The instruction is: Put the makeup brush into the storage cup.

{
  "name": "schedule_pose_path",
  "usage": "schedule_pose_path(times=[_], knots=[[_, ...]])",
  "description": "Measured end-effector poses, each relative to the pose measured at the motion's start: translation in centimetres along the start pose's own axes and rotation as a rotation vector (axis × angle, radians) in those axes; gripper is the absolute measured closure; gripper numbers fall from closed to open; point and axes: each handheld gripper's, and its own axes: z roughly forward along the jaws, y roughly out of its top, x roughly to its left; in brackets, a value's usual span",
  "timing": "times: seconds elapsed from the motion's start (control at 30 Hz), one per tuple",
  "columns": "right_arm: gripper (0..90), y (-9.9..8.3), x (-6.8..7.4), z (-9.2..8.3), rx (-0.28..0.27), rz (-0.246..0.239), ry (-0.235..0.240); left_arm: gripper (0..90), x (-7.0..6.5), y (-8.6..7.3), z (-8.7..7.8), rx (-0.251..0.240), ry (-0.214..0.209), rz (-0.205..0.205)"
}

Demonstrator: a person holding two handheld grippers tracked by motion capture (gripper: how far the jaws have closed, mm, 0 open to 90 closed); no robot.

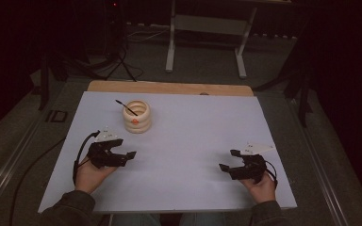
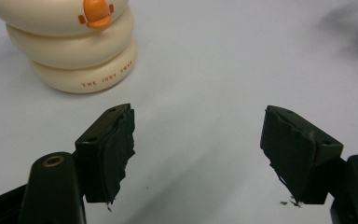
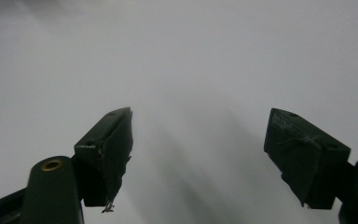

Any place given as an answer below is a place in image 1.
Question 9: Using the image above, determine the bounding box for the hand-held gripper cable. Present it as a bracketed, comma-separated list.
[263, 159, 279, 190]
[72, 130, 101, 186]

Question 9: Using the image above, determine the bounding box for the person's left hand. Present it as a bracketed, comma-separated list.
[74, 156, 118, 195]

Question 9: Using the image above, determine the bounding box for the white metal table frame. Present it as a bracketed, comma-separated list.
[165, 0, 294, 80]

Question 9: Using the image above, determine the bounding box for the black floor cable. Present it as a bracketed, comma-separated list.
[8, 137, 67, 226]

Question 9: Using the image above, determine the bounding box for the right hand-held gripper cable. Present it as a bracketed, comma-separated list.
[263, 159, 279, 190]

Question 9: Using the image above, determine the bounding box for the white floor cable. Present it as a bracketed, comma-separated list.
[125, 22, 172, 43]

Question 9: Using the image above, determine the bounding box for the black metal stand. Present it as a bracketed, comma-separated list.
[296, 62, 314, 128]
[38, 51, 52, 112]

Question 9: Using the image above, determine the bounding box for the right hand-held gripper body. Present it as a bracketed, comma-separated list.
[228, 142, 276, 185]

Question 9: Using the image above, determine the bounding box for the person's leg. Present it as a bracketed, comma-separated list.
[111, 213, 162, 226]
[178, 212, 227, 226]

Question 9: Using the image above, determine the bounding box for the person's right hand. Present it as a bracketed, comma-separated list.
[239, 170, 278, 205]

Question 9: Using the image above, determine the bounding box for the person's right leg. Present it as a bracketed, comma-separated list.
[178, 212, 227, 226]

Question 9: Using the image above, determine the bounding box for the left hand-held gripper cable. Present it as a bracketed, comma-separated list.
[72, 130, 101, 186]

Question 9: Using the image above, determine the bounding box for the metal floor rail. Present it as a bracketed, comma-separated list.
[286, 96, 351, 226]
[0, 103, 58, 218]

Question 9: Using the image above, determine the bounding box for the black floor box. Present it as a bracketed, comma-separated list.
[44, 109, 69, 123]

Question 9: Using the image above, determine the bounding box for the person's left leg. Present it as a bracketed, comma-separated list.
[111, 213, 162, 226]

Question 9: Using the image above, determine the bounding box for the black tripod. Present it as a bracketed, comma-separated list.
[104, 0, 139, 83]

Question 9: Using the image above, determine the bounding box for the wooden table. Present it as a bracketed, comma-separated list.
[87, 80, 255, 97]

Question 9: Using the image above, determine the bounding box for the black pen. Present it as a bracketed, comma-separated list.
[115, 99, 139, 117]

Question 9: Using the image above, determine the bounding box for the cream ribbed pen holder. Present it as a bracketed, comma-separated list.
[122, 99, 153, 135]

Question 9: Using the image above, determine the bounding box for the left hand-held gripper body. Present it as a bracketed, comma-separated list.
[86, 125, 128, 170]

